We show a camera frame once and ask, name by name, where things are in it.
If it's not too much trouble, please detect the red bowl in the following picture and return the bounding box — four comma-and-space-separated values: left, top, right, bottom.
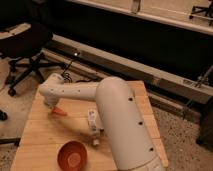
57, 141, 87, 171

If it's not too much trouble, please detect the black cable on floor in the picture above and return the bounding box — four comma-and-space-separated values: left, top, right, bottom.
52, 54, 101, 84

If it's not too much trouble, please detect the distant office chair base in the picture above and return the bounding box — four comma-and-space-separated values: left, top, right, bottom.
189, 4, 213, 25

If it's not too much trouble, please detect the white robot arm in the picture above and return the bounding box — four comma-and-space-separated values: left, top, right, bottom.
39, 73, 164, 171

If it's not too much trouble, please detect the black office chair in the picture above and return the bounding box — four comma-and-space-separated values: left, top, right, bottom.
0, 23, 66, 96

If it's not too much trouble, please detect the white tube with label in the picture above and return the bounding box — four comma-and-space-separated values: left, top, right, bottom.
87, 109, 101, 146

